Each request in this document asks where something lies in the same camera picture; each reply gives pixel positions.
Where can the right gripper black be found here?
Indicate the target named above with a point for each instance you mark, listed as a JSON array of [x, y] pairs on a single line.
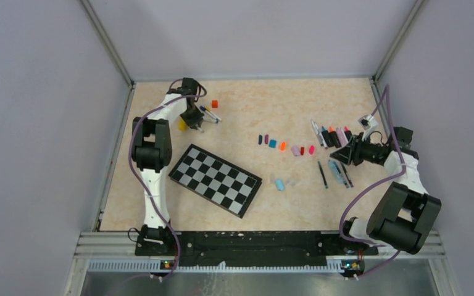
[[358, 145]]

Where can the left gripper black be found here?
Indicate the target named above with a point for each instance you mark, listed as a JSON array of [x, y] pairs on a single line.
[[197, 119]]

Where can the pale purple highlighter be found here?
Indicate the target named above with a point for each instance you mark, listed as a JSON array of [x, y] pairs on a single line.
[[342, 137]]

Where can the white marker magenta end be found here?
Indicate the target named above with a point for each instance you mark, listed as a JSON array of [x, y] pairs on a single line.
[[324, 142]]

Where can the light blue eraser bar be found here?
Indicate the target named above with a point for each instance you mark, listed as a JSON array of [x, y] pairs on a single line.
[[335, 171]]

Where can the black highlighter pink cap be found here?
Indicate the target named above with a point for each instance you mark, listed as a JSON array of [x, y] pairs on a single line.
[[348, 134]]

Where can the black highlighter orange cap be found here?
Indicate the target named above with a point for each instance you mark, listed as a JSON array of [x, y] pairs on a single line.
[[334, 137]]

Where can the black highlighter blue tip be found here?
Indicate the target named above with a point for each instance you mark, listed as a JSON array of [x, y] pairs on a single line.
[[326, 137]]

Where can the thin dark pen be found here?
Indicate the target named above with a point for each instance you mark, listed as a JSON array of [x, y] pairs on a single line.
[[346, 175]]

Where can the black gel pen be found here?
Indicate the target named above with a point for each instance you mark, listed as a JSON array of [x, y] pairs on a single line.
[[322, 174]]

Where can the pale purple highlighter cap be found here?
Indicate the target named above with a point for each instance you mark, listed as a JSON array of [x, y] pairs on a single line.
[[296, 151]]

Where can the light blue highlighter cap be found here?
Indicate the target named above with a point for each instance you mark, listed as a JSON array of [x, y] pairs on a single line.
[[279, 184]]

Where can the black white chessboard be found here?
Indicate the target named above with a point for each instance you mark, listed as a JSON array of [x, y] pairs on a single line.
[[226, 185]]

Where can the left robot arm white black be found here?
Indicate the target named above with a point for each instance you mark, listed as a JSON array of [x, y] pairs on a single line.
[[150, 151]]

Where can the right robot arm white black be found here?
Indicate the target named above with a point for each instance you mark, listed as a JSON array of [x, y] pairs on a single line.
[[406, 213]]

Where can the yellow block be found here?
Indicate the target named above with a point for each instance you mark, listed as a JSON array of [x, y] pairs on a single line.
[[182, 126]]

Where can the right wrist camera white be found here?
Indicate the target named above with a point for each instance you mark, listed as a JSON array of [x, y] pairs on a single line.
[[369, 124]]

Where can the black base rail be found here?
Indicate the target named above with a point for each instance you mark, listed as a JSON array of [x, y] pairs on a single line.
[[252, 248]]

